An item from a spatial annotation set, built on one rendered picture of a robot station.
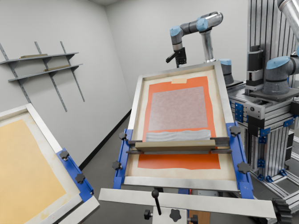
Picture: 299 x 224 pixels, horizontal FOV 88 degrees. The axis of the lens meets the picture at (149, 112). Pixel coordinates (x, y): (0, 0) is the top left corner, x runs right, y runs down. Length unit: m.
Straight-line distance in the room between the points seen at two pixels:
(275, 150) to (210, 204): 1.38
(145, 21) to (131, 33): 0.48
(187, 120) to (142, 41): 3.83
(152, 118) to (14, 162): 0.79
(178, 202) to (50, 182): 0.64
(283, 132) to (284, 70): 0.77
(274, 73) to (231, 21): 3.23
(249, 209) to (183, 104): 0.59
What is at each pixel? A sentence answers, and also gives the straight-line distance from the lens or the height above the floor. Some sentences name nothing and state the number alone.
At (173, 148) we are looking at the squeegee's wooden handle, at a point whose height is 1.27.
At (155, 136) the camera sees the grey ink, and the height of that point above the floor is 1.26.
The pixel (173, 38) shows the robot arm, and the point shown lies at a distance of 1.24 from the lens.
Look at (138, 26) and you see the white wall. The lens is 4.63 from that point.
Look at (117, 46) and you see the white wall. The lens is 4.87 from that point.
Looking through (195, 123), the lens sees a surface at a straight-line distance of 0.91.
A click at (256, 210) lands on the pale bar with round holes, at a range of 0.72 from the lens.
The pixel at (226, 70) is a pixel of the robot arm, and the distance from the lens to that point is 1.68.
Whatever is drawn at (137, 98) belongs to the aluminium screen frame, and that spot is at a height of 1.43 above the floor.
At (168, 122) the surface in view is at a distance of 0.94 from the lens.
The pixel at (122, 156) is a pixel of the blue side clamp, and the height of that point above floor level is 1.22.
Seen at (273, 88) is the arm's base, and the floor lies 1.31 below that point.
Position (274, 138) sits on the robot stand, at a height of 0.72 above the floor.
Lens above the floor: 1.72
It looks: 21 degrees down
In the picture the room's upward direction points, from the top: 13 degrees counter-clockwise
